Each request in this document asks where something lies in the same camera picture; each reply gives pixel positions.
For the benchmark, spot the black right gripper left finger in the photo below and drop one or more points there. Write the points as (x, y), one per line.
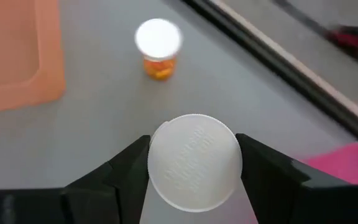
(126, 180)

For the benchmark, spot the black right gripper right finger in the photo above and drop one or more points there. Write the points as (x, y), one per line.
(272, 186)

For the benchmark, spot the orange pill bottle white cap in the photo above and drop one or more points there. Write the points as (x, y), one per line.
(194, 161)
(158, 40)

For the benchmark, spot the pink plastic bin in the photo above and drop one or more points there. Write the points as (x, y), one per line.
(350, 161)

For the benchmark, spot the orange plastic bin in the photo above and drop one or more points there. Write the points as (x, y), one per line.
(11, 46)

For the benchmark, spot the grey table mat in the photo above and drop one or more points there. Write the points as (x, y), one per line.
(104, 124)

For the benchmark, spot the red and black object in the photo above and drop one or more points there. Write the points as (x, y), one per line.
(348, 37)

